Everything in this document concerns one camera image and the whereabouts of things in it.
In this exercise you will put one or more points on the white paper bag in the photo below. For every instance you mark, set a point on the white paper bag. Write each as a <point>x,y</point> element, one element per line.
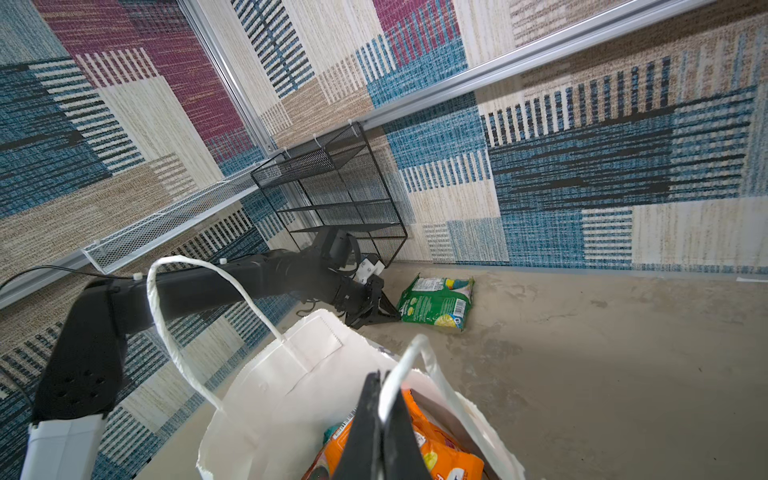
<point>270,420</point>

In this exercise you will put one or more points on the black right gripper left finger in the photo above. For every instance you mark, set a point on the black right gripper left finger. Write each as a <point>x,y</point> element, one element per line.
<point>361,457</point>

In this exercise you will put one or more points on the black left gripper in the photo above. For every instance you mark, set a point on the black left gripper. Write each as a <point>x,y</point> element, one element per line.
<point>361,304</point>

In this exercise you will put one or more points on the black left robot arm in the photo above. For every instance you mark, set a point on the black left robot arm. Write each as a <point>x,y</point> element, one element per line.
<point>85,373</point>

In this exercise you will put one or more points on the white wire mesh basket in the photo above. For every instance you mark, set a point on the white wire mesh basket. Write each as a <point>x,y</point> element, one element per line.
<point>121,248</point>

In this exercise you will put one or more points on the orange snack bag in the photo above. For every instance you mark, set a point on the orange snack bag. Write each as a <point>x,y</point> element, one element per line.
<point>443,456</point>

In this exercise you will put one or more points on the black wire shelf rack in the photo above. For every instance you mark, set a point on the black wire shelf rack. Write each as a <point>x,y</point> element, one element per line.
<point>333,180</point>

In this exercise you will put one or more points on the small green snack bag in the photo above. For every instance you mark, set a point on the small green snack bag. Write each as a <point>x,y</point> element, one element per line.
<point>437,301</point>

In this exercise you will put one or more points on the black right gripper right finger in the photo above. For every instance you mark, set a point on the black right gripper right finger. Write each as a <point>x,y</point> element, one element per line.
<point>402,458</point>

